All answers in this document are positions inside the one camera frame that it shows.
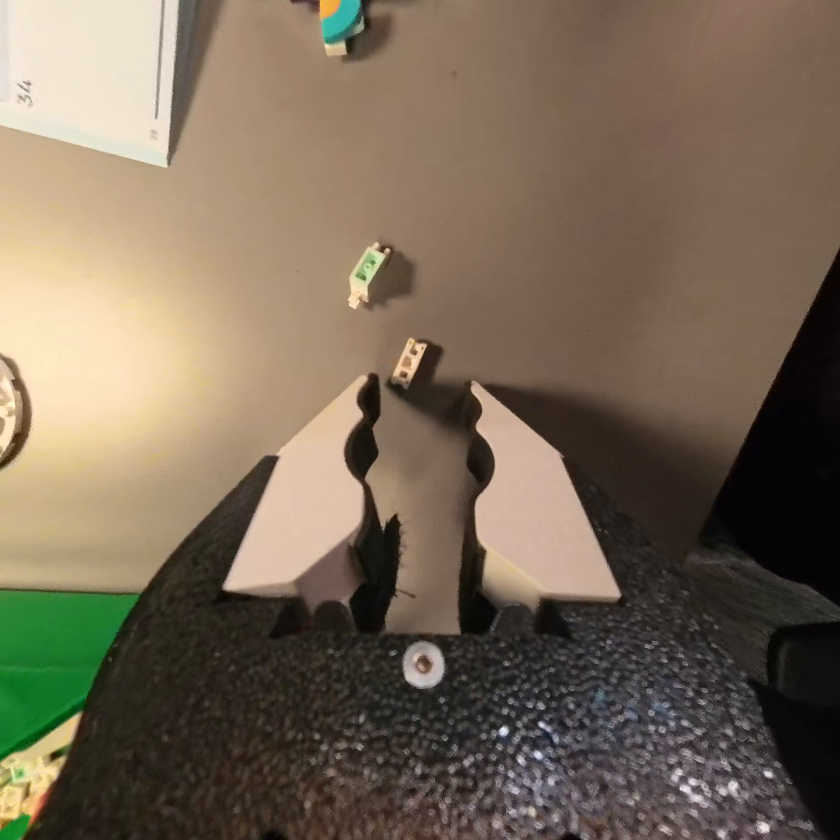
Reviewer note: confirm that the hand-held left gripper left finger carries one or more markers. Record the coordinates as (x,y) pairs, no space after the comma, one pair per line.
(295,518)

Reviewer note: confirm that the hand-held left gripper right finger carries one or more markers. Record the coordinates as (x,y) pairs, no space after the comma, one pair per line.
(538,518)

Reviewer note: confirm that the small white lego bracket piece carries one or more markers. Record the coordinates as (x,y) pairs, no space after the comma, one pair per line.
(409,362)

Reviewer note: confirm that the green and white lego piece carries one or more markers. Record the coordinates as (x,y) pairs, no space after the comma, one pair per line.
(369,269)

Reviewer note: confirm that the pile of loose lego pieces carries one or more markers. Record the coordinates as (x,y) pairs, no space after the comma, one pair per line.
(29,781)

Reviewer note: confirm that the teal and orange lego assembly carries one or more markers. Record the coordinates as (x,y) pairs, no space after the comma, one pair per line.
(341,23)

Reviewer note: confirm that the lego instruction booklet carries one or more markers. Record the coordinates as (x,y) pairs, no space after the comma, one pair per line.
(85,65)

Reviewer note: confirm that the round grey and white part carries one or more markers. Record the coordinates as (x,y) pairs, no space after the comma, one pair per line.
(12,413)

